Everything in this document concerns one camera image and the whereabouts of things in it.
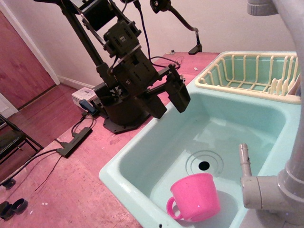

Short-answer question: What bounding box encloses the turquoise toy sink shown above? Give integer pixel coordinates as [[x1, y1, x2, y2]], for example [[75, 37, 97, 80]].
[[98, 50, 304, 228]]

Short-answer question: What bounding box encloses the grey toy faucet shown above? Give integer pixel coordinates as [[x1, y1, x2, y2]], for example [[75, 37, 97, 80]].
[[238, 0, 304, 228]]

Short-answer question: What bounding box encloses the pink plastic cup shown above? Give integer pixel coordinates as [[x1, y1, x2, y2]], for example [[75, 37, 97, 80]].
[[166, 173, 221, 222]]

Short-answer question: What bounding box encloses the black ring right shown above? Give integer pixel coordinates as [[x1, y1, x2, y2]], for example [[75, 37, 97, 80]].
[[11, 198, 29, 215]]

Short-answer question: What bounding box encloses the black ring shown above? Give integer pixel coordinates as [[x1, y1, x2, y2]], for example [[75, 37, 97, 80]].
[[11, 198, 29, 215], [0, 201, 14, 220]]

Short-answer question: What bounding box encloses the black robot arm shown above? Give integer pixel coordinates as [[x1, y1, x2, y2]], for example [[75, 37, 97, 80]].
[[54, 0, 190, 118]]

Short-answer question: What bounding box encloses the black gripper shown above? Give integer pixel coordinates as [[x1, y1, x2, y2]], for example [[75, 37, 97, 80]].
[[104, 20, 190, 119]]

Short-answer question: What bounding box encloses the black folding chair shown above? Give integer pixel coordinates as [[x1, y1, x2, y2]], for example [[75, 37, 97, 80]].
[[0, 114, 45, 190]]

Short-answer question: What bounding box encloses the black cable on table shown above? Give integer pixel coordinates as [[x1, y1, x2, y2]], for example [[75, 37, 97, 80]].
[[0, 149, 63, 192]]

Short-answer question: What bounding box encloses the black gooseneck camera mount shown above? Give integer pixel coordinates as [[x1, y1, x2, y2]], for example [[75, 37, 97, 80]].
[[149, 0, 202, 55]]

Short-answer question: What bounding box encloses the white cardboard box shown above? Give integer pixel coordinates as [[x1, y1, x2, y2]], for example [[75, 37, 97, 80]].
[[71, 87, 97, 109]]

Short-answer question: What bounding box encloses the black ring left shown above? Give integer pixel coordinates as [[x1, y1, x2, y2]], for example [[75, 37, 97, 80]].
[[0, 201, 14, 220]]

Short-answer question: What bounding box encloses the cream dish drying rack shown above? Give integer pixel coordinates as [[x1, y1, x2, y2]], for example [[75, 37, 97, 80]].
[[195, 51, 301, 104]]

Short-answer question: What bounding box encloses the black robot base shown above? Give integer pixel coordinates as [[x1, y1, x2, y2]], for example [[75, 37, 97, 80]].
[[91, 83, 151, 134]]

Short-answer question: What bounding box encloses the blue adapter plug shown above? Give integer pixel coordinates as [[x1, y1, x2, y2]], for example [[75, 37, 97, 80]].
[[79, 99, 98, 115]]

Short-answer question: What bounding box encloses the black usb hub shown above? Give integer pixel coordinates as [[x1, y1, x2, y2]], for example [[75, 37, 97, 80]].
[[56, 127, 93, 158]]

